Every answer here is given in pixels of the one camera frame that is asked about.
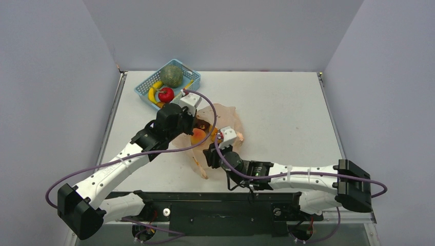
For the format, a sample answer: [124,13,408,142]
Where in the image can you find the green netted melon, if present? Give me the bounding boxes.
[160,65,183,88]

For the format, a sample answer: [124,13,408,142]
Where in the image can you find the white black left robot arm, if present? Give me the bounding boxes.
[55,102,197,240]

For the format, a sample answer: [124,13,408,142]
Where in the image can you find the orange fake mango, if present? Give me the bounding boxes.
[209,127,220,142]

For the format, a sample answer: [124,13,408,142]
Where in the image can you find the fake peach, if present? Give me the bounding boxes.
[190,128,207,145]

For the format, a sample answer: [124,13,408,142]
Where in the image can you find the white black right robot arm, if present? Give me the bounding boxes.
[203,144,372,219]

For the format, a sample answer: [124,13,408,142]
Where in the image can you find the brown fake kiwi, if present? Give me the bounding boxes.
[156,101,166,109]

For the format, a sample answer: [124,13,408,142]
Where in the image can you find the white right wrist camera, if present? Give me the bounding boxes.
[216,126,237,149]

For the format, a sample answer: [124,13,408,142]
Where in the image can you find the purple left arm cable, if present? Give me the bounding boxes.
[45,89,218,210]

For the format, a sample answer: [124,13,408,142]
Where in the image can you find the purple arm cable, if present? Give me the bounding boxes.
[45,89,218,210]
[214,134,388,199]

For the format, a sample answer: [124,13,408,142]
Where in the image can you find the orange translucent plastic bag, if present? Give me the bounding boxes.
[172,104,244,179]

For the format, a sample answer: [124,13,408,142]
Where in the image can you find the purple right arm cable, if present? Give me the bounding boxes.
[214,134,388,199]

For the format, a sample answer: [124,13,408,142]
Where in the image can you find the yellow fake banana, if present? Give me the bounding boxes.
[148,80,163,105]

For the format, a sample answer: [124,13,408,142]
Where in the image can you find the thin yellow chili pepper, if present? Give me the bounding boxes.
[180,80,194,95]

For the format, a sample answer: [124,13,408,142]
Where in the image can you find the red fake tomato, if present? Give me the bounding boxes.
[157,87,175,103]

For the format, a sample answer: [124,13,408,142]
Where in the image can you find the light blue perforated basket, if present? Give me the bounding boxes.
[134,59,201,110]

